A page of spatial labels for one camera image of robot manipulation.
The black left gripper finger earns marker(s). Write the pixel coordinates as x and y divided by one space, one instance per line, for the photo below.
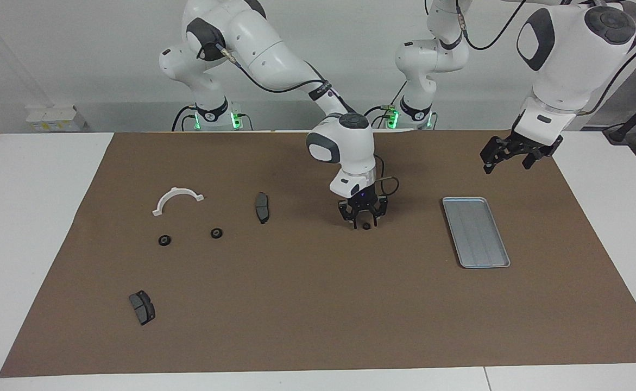
492 153
530 158

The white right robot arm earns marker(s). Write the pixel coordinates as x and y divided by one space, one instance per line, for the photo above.
350 146

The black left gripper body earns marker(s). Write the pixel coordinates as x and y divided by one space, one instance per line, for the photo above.
535 142

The black stand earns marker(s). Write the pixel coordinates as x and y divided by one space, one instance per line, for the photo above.
622 130

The long dark grey brake pad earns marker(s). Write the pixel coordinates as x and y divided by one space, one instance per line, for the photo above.
262 208

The brown table mat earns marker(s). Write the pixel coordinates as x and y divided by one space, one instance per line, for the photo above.
296 298

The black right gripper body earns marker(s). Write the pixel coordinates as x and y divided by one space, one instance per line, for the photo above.
364 200

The silver metal tray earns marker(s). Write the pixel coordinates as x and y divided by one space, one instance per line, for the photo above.
475 233

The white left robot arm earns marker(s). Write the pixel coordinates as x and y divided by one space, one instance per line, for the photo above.
567 60

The large black bearing gear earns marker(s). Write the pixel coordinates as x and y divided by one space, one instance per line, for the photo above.
164 240
216 233

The white curved plastic bracket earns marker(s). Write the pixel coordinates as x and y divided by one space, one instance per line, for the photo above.
179 193

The short dark grey brake pad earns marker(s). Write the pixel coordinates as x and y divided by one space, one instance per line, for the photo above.
143 308

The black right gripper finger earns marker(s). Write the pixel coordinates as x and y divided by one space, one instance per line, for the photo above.
377 213
353 217

